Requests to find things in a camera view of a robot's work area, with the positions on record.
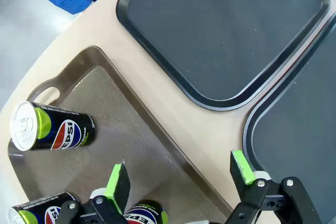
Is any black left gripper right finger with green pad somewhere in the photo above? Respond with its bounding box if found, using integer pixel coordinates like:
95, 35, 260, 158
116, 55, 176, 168
224, 150, 322, 224

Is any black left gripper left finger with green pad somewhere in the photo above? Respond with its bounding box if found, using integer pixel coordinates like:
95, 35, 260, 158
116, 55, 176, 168
54, 159, 131, 224

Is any black Pepsi can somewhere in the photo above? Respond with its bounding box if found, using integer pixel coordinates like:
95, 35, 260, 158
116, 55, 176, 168
9, 100, 97, 152
6, 191, 79, 224
123, 199, 169, 224

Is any black rectangular serving tray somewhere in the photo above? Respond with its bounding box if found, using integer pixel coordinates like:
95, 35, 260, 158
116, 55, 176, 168
243, 11, 336, 224
115, 0, 331, 111

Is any brown plastic tray with handles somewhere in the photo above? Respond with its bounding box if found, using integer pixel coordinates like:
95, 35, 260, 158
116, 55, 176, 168
7, 46, 234, 224

